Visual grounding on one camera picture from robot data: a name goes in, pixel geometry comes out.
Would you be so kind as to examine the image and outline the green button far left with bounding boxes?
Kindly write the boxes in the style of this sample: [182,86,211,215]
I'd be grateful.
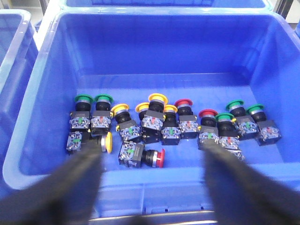
[69,94,93,132]

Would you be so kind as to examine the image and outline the yellow button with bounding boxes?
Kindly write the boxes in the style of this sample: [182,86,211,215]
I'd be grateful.
[161,105,181,145]
[141,93,168,144]
[135,102,150,121]
[111,103,142,143]

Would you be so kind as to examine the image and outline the yellow button top centre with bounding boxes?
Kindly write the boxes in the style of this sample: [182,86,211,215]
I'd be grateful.
[141,93,168,144]

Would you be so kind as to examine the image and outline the green button upper right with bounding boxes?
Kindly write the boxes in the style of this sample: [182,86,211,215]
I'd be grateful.
[226,99,258,140]

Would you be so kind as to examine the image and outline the yellow button centre right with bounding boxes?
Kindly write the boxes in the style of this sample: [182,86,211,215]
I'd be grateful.
[161,105,181,145]

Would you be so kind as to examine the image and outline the yellow button behind centre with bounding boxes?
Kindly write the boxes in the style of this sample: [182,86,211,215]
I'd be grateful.
[135,102,150,121]

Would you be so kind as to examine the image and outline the red button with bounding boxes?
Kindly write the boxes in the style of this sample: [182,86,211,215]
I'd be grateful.
[175,98,198,139]
[197,109,219,150]

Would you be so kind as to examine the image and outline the red button right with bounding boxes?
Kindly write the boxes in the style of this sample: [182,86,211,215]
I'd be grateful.
[197,109,219,150]

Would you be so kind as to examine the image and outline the steel rack front rail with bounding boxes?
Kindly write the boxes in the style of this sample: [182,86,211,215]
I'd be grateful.
[88,210,218,225]

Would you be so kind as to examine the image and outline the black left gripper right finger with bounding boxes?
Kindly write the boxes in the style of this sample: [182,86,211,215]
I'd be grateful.
[203,142,300,225]

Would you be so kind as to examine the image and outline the green button far right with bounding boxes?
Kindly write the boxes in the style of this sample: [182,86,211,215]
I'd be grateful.
[246,104,281,146]

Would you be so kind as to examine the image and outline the green button centre right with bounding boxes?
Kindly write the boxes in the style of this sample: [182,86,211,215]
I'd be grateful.
[215,113,245,161]

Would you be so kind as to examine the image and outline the rear left blue bin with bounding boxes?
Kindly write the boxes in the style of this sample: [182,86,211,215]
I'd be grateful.
[66,0,273,10]

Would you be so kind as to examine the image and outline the red button upper centre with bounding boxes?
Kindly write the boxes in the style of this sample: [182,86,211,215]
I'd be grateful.
[175,98,198,139]

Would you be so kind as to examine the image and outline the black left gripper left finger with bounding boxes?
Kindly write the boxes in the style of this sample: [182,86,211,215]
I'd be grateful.
[0,140,102,225]

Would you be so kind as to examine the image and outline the green button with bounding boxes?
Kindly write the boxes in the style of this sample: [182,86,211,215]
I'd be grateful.
[246,104,281,146]
[90,94,113,136]
[226,99,258,140]
[69,94,93,132]
[215,113,245,161]

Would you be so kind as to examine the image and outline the yellow button lying sideways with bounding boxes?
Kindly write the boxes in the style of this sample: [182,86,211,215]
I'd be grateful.
[66,131,113,155]

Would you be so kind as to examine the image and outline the left blue plastic bin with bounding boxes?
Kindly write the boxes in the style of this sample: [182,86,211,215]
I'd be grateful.
[2,7,300,220]

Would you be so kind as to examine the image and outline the yellow button left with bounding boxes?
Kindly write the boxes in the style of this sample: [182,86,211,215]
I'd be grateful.
[111,103,142,143]

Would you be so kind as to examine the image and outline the red button sideways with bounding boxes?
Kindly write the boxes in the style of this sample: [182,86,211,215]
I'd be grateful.
[118,141,165,168]

